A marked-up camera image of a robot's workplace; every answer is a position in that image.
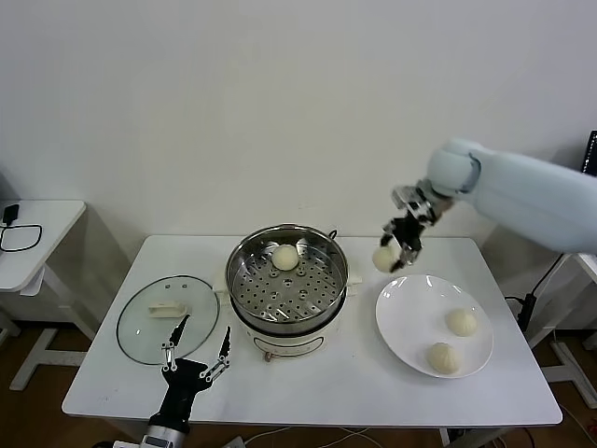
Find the white side desk with laptop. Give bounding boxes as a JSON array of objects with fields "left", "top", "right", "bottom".
[{"left": 531, "top": 251, "right": 597, "bottom": 402}]

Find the white steamed baozi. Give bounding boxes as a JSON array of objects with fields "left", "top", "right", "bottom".
[
  {"left": 371, "top": 246, "right": 400, "bottom": 273},
  {"left": 271, "top": 245, "right": 299, "bottom": 271},
  {"left": 426, "top": 343, "right": 462, "bottom": 377},
  {"left": 445, "top": 308, "right": 479, "bottom": 338}
]

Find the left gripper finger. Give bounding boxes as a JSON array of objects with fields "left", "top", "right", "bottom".
[
  {"left": 160, "top": 314, "right": 191, "bottom": 373},
  {"left": 199, "top": 325, "right": 232, "bottom": 383}
]

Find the white side desk with adapter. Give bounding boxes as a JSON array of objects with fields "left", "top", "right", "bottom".
[{"left": 0, "top": 200, "right": 97, "bottom": 392}]

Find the round glass pot lid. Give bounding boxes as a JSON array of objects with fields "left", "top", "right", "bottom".
[{"left": 116, "top": 274, "right": 221, "bottom": 366}]

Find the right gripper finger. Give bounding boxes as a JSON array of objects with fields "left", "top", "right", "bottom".
[
  {"left": 378, "top": 218, "right": 403, "bottom": 249},
  {"left": 391, "top": 245, "right": 423, "bottom": 273}
]

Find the white laptop cable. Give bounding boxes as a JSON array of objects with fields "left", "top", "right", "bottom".
[{"left": 531, "top": 253, "right": 573, "bottom": 300}]

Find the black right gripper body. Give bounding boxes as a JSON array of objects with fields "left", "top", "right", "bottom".
[{"left": 393, "top": 215, "right": 426, "bottom": 251}]

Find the black power brick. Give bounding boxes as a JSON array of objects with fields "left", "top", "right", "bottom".
[{"left": 505, "top": 292, "right": 536, "bottom": 330}]

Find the white round plate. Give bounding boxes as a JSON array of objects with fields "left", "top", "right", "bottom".
[{"left": 375, "top": 273, "right": 494, "bottom": 379}]

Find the black looped cable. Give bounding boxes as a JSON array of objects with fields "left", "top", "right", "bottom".
[{"left": 0, "top": 223, "right": 44, "bottom": 254}]

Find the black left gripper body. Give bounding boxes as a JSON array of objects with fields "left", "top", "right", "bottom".
[{"left": 156, "top": 357, "right": 212, "bottom": 422}]

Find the stainless steel steamer basket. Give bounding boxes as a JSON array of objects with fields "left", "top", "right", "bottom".
[{"left": 225, "top": 224, "right": 349, "bottom": 335}]

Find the white electric cooker base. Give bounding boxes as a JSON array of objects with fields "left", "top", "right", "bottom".
[{"left": 213, "top": 255, "right": 364, "bottom": 363}]

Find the dark open laptop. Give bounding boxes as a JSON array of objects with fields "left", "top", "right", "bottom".
[{"left": 580, "top": 130, "right": 597, "bottom": 176}]

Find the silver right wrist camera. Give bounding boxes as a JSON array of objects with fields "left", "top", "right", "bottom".
[{"left": 390, "top": 184, "right": 449, "bottom": 225}]

